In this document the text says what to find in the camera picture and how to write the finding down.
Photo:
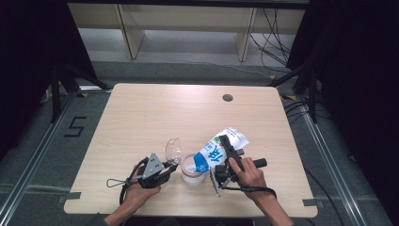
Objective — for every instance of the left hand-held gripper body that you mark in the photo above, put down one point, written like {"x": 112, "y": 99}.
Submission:
{"x": 153, "y": 169}

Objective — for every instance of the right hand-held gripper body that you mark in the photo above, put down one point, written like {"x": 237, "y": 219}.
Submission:
{"x": 224, "y": 174}

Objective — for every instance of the clear jar lid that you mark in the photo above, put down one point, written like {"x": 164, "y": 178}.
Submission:
{"x": 173, "y": 150}

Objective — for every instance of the blue and white pouch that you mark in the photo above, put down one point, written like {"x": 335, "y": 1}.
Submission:
{"x": 211, "y": 153}

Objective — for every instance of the clear glass jar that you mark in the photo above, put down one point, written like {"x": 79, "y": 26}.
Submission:
{"x": 192, "y": 175}

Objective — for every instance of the person's right hand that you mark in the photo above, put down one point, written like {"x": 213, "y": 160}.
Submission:
{"x": 251, "y": 180}

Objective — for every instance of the person's left hand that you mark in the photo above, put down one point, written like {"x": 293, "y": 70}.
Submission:
{"x": 136, "y": 196}

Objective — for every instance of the round grey table grommet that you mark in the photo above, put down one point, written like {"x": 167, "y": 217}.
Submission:
{"x": 227, "y": 97}

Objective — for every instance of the grey tape strip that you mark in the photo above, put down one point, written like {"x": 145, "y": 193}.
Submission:
{"x": 312, "y": 202}
{"x": 70, "y": 196}

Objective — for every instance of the black metal stand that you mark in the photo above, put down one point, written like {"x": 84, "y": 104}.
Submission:
{"x": 56, "y": 94}
{"x": 310, "y": 91}

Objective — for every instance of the light wooden shelf unit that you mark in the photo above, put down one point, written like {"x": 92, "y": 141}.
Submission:
{"x": 188, "y": 19}

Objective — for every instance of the dark curtain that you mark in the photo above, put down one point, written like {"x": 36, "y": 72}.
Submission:
{"x": 360, "y": 78}
{"x": 28, "y": 62}

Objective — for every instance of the aluminium floor rail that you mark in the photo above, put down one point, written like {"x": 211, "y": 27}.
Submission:
{"x": 332, "y": 169}
{"x": 34, "y": 157}

